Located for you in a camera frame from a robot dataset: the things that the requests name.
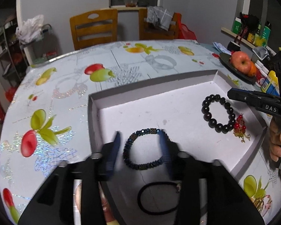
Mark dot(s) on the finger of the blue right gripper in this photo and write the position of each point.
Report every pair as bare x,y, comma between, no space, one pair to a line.
249,96

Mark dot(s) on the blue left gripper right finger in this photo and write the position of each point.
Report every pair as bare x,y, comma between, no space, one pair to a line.
168,151

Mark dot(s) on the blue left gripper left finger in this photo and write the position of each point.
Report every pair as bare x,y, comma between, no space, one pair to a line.
112,155

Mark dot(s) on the person's right hand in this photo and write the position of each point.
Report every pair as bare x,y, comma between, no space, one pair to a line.
275,141

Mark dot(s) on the yellow cap bottle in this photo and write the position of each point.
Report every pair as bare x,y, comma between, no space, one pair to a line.
271,85

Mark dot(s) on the white cap red bottle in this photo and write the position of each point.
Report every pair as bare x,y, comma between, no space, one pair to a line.
262,73

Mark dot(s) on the orange fruit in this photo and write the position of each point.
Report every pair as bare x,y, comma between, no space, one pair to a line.
253,70

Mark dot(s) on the red apple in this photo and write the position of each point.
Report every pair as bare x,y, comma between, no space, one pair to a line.
241,62

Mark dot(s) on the white shallow tray box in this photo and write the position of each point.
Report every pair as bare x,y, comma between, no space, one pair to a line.
173,104

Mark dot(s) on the dark fruit plate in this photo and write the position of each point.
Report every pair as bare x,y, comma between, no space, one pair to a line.
225,60

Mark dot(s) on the black mug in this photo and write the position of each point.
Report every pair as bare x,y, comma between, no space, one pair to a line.
233,47

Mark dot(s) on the green bottle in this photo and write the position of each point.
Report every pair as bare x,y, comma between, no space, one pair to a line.
266,33

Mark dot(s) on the fruit pattern tablecloth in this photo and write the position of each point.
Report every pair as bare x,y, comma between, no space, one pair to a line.
61,87

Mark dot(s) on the green box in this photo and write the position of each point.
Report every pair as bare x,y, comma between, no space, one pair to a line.
237,25

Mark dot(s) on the red plastic bag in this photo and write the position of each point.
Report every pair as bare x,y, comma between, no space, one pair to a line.
184,32

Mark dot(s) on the right wooden chair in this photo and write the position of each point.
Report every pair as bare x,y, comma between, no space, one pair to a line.
147,31

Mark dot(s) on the wooden chair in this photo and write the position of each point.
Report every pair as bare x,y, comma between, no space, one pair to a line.
147,31
94,28

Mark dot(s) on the left wooden chair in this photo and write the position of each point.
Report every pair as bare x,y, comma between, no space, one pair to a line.
94,28

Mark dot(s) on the grey checked cloth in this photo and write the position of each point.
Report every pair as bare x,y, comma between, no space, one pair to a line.
159,17

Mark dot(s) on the metal storage rack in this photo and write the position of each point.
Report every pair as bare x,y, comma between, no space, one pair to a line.
13,60

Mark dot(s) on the white plastic bag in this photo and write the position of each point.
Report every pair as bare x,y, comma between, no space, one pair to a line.
29,30

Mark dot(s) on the wooden wall shelf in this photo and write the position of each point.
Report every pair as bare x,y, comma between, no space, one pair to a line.
244,41

